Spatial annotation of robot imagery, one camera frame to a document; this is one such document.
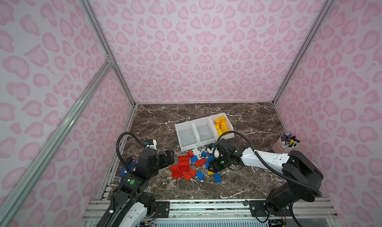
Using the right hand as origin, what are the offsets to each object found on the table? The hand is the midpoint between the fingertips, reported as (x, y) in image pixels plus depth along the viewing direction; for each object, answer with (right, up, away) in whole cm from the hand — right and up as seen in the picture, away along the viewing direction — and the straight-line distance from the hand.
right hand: (212, 167), depth 85 cm
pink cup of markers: (+41, +14, -1) cm, 43 cm away
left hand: (-24, +10, -8) cm, 27 cm away
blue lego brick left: (-7, -4, -1) cm, 8 cm away
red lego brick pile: (-17, -2, +1) cm, 17 cm away
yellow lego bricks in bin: (+7, +23, +19) cm, 31 cm away
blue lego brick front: (+2, -5, -3) cm, 6 cm away
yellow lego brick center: (-1, -3, -1) cm, 3 cm away
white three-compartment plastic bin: (-9, +18, +9) cm, 23 cm away
